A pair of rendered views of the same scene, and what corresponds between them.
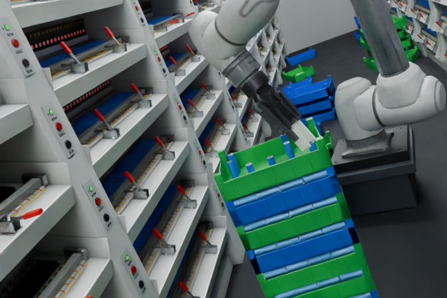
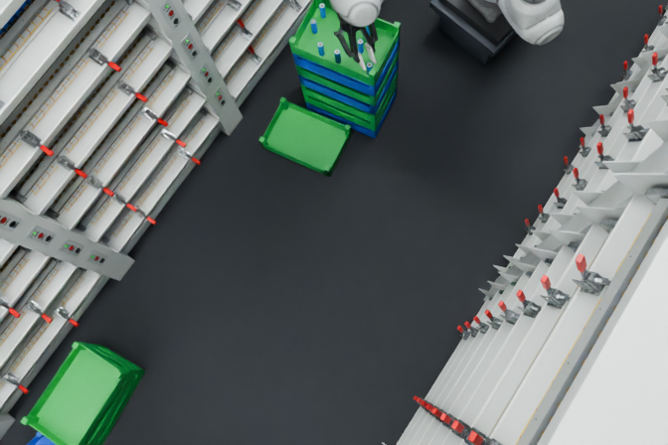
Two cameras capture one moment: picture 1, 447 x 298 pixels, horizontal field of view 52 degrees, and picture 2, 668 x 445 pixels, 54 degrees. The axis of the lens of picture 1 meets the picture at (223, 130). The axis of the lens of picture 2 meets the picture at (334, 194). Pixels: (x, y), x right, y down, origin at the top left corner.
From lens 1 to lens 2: 1.52 m
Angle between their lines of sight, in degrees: 61
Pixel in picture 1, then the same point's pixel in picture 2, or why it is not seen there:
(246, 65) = not seen: hidden behind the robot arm
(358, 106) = not seen: outside the picture
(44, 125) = (159, 19)
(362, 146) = (477, 1)
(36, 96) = (157, 1)
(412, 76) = (535, 14)
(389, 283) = (398, 119)
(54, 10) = not seen: outside the picture
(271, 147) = not seen: hidden behind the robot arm
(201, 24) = not seen: outside the picture
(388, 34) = not seen: outside the picture
